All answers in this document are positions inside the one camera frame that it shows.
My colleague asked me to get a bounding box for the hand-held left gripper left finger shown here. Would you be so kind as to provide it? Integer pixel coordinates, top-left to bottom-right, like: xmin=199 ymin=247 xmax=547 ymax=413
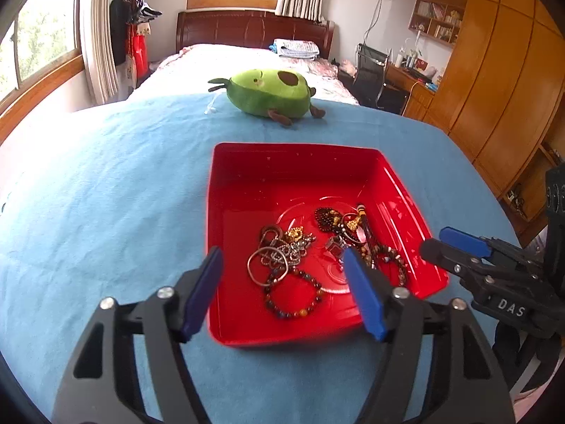
xmin=53 ymin=246 xmax=224 ymax=424

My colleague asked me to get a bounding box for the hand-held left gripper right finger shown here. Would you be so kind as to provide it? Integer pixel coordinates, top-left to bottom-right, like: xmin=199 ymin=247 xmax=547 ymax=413
xmin=343 ymin=247 xmax=516 ymax=424

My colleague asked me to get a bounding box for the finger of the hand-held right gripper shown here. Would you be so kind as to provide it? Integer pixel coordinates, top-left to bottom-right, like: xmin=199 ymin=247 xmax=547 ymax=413
xmin=439 ymin=226 xmax=515 ymax=260
xmin=419 ymin=238 xmax=499 ymax=294

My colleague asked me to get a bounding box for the black yellow bead bracelet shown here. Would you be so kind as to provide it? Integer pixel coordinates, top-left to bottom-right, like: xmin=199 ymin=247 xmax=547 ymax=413
xmin=353 ymin=230 xmax=380 ymax=270

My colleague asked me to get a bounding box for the silver bangle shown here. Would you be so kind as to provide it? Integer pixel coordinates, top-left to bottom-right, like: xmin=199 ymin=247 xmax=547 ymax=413
xmin=247 ymin=247 xmax=290 ymax=287

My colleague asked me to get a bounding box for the gold charm with black cord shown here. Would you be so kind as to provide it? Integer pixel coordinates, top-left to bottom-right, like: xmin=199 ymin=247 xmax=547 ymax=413
xmin=341 ymin=203 xmax=371 ymax=246

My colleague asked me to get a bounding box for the silver chain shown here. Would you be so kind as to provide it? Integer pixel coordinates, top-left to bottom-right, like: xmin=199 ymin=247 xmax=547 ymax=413
xmin=260 ymin=234 xmax=316 ymax=270

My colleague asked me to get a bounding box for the red plastic box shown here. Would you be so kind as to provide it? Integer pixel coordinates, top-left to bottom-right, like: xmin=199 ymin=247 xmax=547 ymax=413
xmin=206 ymin=142 xmax=450 ymax=347

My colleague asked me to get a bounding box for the red cube charm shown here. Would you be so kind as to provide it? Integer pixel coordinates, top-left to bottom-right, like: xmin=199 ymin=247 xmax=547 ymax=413
xmin=326 ymin=235 xmax=349 ymax=260

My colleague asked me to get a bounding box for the pink cloth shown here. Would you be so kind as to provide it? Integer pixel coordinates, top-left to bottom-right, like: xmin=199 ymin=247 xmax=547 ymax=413
xmin=512 ymin=386 xmax=550 ymax=420

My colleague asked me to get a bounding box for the wooden desk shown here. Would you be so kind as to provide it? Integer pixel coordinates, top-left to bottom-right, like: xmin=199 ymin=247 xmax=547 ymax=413
xmin=384 ymin=62 xmax=438 ymax=122

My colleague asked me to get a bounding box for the wooden wardrobe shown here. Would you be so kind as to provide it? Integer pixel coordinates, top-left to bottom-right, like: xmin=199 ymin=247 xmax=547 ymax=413
xmin=397 ymin=0 xmax=565 ymax=248

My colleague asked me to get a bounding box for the black office chair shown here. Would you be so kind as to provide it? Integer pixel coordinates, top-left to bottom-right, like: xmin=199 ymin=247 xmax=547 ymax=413
xmin=351 ymin=43 xmax=409 ymax=113

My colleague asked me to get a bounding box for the green avocado plush toy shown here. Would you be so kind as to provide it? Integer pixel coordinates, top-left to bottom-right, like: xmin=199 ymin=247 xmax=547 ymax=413
xmin=208 ymin=68 xmax=326 ymax=129

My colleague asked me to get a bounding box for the floral bed quilt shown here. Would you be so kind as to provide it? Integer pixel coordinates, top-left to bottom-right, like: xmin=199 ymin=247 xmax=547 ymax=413
xmin=128 ymin=44 xmax=360 ymax=107

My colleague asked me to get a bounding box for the red hanging bag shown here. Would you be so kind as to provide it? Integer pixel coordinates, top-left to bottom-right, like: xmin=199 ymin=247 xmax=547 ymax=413
xmin=126 ymin=31 xmax=150 ymax=82

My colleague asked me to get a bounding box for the folded clothes pile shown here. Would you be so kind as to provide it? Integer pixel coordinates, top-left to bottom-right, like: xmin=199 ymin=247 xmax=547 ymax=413
xmin=269 ymin=39 xmax=319 ymax=60

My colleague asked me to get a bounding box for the dark wooden headboard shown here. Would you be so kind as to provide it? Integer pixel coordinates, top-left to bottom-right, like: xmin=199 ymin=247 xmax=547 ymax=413
xmin=177 ymin=10 xmax=336 ymax=60

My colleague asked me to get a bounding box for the black hanging garment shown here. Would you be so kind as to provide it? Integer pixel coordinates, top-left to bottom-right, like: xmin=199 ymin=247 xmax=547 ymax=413
xmin=109 ymin=0 xmax=133 ymax=67

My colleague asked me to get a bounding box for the striped hanging garment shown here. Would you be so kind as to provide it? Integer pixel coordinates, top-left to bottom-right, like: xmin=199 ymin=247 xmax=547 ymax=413
xmin=132 ymin=0 xmax=163 ymax=23

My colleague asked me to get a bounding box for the wooden framed bay window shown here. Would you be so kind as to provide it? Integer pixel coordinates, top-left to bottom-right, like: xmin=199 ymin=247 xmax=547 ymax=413
xmin=0 ymin=0 xmax=87 ymax=142

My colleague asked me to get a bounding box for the brown bead bracelet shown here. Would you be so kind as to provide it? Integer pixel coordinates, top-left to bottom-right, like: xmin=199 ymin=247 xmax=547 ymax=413
xmin=371 ymin=245 xmax=409 ymax=288

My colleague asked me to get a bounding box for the dark multicolour bead bracelet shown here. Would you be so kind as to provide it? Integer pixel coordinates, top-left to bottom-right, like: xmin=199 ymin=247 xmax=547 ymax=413
xmin=264 ymin=267 xmax=324 ymax=319

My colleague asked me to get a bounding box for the wooden wall shelf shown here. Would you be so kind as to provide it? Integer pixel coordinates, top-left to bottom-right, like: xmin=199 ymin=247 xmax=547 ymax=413
xmin=408 ymin=0 xmax=468 ymax=48

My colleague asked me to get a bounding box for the white wall cable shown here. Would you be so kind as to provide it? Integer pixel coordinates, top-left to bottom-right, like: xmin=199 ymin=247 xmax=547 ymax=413
xmin=364 ymin=0 xmax=393 ymax=54

